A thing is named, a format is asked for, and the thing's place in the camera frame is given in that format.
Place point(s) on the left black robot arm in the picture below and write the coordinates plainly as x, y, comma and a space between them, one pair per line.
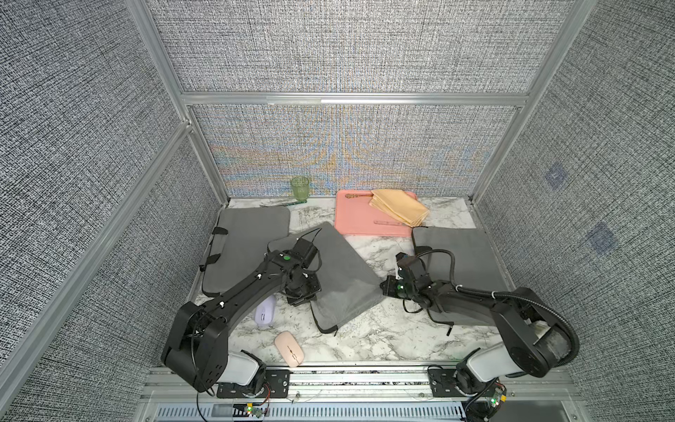
197, 348

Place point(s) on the folded yellow cloth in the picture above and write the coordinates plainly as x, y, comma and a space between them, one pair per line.
400, 206

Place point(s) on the aluminium front rail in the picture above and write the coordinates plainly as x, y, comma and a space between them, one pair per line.
360, 391

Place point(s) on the grey laptop bag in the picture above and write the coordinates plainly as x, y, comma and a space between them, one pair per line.
349, 285
238, 244
476, 264

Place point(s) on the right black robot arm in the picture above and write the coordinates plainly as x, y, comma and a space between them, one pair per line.
534, 337

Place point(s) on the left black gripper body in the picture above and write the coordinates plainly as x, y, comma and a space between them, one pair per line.
307, 289

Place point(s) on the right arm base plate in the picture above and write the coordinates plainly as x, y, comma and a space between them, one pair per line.
442, 382

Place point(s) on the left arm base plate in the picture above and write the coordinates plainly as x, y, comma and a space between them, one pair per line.
275, 385

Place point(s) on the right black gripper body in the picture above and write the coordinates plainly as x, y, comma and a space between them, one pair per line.
395, 288

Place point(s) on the pink computer mouse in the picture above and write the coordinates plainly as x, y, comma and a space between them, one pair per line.
289, 349

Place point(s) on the green glass cup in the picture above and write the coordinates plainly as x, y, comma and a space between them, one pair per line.
300, 188

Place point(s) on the pink laptop sleeve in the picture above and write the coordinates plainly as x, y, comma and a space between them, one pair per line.
354, 216

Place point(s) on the green pen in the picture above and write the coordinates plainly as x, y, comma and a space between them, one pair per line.
285, 204

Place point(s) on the lilac computer mouse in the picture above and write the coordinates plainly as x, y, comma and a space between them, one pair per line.
265, 312

